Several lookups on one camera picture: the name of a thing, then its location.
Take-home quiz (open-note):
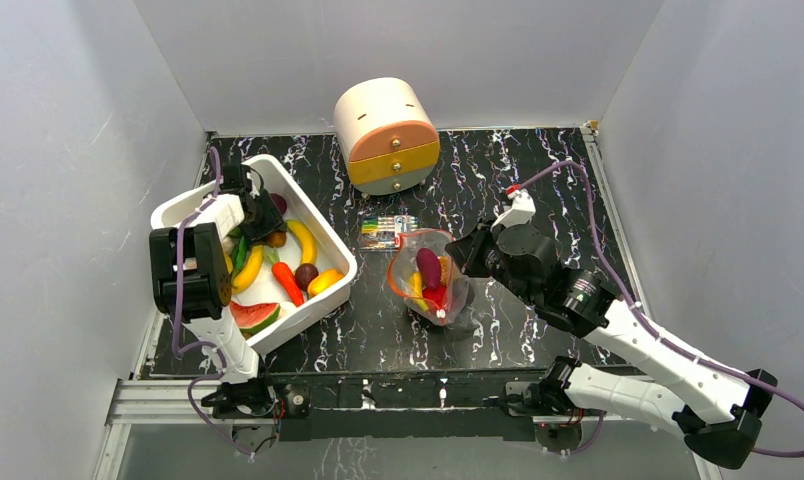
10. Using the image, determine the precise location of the yellow lemon toy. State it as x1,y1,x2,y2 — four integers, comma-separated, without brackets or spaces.
231,245,264,295

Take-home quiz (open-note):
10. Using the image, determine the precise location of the black base frame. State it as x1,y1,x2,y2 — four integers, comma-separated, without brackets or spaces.
196,367,642,443

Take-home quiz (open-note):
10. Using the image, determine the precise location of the clear orange-zip bag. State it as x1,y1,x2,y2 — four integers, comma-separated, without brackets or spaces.
387,229,473,326

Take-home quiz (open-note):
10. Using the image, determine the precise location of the white plastic food bin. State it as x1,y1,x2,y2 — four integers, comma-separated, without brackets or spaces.
150,154,357,355

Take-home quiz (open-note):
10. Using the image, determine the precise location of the yellow banana toy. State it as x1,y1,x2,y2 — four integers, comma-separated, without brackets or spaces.
408,272,429,312
286,220,318,265

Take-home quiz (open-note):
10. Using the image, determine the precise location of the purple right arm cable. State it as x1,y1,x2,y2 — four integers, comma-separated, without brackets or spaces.
517,160,804,459

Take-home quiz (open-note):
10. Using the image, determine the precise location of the dark red beet toy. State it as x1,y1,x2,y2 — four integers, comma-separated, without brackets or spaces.
294,263,319,292

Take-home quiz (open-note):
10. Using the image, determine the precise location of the pack of coloured markers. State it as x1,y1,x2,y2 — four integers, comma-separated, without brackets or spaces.
359,214,420,251

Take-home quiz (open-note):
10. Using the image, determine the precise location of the yellow bell pepper toy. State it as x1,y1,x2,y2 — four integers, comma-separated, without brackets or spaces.
307,269,344,297

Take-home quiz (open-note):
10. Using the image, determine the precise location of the purple sweet potato toy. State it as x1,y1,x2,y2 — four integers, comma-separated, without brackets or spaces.
416,248,441,287

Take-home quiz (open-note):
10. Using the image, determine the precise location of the red fruit toy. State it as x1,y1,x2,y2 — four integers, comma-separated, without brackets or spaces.
422,284,447,312

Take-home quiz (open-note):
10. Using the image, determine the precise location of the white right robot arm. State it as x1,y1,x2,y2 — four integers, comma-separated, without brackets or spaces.
445,224,777,469

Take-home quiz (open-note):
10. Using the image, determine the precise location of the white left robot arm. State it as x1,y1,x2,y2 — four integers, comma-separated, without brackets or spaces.
149,163,284,416

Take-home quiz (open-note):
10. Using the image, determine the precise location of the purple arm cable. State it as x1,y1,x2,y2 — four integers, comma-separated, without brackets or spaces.
170,146,258,458
517,160,804,459

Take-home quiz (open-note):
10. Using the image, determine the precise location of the watermelon slice toy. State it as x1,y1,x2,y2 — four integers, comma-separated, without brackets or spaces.
229,302,281,335

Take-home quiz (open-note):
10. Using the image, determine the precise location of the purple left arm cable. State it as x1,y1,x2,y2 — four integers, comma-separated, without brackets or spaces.
170,146,258,458

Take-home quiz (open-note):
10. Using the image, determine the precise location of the orange carrot toy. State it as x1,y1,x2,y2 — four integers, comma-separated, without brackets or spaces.
264,247,305,307

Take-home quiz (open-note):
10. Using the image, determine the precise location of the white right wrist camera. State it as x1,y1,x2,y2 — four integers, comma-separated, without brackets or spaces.
490,185,536,233

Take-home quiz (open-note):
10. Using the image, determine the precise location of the orange ginger root toy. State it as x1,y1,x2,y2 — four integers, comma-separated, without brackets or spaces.
438,256,451,286

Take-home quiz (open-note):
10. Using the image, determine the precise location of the round pastel drawer cabinet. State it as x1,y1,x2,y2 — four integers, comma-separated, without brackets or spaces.
333,77,440,197

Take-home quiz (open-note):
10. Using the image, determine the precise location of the brown kiwi toy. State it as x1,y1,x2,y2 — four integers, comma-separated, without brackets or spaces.
265,231,287,248

